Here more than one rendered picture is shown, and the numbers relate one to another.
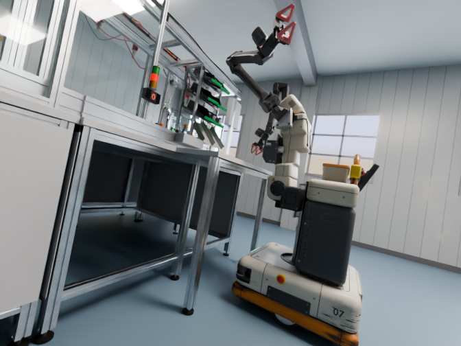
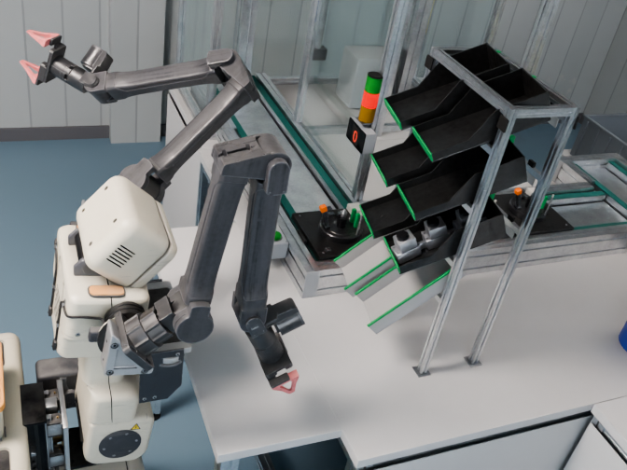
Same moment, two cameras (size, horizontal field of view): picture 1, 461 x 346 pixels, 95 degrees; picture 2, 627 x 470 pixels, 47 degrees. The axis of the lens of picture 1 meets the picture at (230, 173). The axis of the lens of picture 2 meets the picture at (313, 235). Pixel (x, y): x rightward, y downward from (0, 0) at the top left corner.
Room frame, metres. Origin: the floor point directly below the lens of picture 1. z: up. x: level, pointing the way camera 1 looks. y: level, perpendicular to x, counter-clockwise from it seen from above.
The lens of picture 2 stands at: (2.54, -1.19, 2.24)
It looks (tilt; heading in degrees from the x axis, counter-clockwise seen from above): 35 degrees down; 123
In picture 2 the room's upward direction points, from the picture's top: 11 degrees clockwise
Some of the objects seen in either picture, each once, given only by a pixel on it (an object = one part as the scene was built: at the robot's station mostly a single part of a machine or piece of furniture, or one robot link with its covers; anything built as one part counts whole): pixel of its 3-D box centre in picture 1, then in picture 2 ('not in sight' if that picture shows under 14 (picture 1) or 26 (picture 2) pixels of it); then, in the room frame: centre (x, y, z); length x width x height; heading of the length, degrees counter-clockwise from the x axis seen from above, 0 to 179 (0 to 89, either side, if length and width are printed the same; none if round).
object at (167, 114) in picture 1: (166, 118); not in sight; (2.48, 0.86, 1.32); 0.14 x 0.14 x 0.38
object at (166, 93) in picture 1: (164, 106); not in sight; (2.80, 1.02, 1.56); 0.09 x 0.04 x 1.39; 151
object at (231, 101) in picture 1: (229, 136); not in sight; (3.36, 0.12, 1.42); 0.30 x 0.09 x 1.13; 151
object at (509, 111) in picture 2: (198, 116); (455, 216); (1.95, 0.38, 1.26); 0.36 x 0.21 x 0.80; 151
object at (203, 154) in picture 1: (211, 161); (293, 311); (1.65, 0.16, 0.84); 0.90 x 0.70 x 0.03; 150
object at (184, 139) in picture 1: (190, 141); (266, 231); (1.40, 0.30, 0.93); 0.21 x 0.07 x 0.06; 151
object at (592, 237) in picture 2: not in sight; (461, 231); (1.81, 0.87, 0.91); 1.24 x 0.33 x 0.10; 61
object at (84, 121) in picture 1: (134, 148); (447, 247); (1.79, 0.84, 0.84); 1.50 x 1.41 x 0.03; 151
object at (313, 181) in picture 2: not in sight; (309, 195); (1.32, 0.61, 0.91); 0.84 x 0.28 x 0.10; 151
